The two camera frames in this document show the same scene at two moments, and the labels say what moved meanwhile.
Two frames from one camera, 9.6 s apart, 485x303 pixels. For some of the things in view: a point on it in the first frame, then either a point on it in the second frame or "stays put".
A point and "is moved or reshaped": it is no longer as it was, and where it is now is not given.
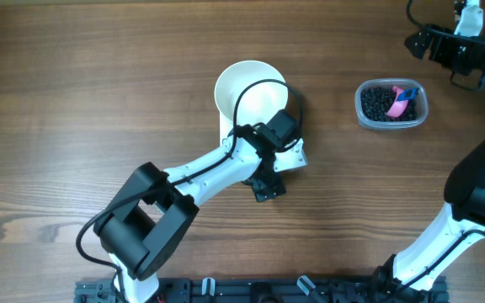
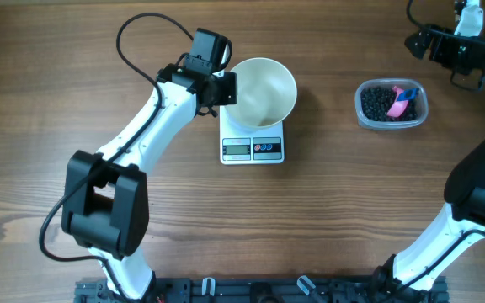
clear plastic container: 422,104 stays put
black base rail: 266,289 stays put
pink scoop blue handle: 402,99 stays put
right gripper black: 438,52 stays put
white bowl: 258,101 is moved or reshaped
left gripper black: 258,182 to 228,96
